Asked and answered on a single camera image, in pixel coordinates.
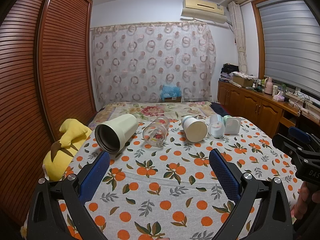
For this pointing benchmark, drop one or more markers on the dark blue blanket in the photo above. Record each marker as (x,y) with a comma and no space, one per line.
(218,109)

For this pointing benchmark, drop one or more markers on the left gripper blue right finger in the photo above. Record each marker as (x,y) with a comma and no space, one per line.
(273,218)

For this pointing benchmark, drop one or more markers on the cream insulated tumbler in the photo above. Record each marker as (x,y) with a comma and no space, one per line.
(112,135)

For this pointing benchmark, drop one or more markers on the pink thermos bottle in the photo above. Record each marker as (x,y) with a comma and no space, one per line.
(268,86)

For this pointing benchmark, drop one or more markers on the stack of folded clothes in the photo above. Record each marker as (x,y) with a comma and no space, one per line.
(226,71)

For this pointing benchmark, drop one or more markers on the blue plastic bag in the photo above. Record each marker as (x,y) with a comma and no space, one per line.
(170,92)

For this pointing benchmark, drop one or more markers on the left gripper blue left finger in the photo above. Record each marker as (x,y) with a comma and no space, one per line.
(45,219)

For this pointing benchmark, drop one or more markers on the beige wall air conditioner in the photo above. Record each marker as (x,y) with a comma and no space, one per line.
(204,10)

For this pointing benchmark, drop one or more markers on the brown louvered wardrobe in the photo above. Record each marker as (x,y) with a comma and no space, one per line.
(45,79)

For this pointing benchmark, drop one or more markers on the clear glass floral cup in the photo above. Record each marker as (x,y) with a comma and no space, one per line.
(155,133)

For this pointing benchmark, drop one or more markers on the floral bed sheet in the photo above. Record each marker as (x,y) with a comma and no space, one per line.
(174,111)

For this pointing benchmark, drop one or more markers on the tied beige window curtain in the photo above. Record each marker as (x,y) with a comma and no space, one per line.
(239,33)

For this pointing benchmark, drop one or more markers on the clear plastic cup blue label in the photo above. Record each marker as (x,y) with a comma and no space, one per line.
(216,126)

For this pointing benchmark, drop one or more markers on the orange print tablecloth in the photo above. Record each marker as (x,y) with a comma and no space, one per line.
(171,191)

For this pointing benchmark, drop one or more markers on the cardboard box on cabinet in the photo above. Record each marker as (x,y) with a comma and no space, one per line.
(243,82)

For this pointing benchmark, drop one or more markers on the grey window blind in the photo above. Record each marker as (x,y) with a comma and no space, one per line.
(291,43)

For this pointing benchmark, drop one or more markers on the yellow plush toy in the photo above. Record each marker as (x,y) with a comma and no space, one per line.
(57,160)

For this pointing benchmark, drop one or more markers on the white paper cup striped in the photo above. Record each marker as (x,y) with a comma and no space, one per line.
(195,130)

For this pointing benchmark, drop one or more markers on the white square green cup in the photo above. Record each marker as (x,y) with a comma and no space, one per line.
(232,124)

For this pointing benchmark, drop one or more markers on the circle pattern lace curtain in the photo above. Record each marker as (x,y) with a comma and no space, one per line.
(139,62)

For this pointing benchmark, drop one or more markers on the person's right hand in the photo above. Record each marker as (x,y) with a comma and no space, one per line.
(304,199)

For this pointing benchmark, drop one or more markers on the wooden sideboard cabinet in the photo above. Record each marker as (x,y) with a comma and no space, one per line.
(268,115)

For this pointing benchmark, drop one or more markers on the brown box under bag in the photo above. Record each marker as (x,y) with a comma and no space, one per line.
(173,99)

